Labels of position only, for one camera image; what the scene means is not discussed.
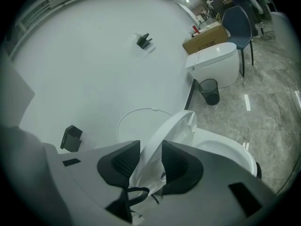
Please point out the white toilet lid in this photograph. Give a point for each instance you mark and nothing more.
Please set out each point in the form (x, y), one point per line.
(141, 109)

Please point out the white toilet bowl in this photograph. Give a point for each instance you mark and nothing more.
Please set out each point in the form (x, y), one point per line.
(225, 149)

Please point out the black wall holder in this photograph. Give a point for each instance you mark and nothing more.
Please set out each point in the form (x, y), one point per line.
(70, 138)
(142, 41)

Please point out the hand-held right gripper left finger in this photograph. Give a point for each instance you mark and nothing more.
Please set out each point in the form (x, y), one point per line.
(117, 166)

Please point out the black baseboard strip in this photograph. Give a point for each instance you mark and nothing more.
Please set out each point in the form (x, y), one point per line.
(190, 94)

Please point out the black mesh wastebasket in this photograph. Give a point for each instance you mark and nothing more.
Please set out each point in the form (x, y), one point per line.
(210, 91)

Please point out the blue chair with black legs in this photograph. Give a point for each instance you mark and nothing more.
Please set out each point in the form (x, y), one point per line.
(236, 25)

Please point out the white closed toilet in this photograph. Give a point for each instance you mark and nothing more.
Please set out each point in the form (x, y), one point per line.
(218, 65)

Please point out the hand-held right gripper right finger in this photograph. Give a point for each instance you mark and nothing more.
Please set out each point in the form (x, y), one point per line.
(181, 171)

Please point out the brown cardboard box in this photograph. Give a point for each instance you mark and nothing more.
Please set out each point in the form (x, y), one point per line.
(207, 40)

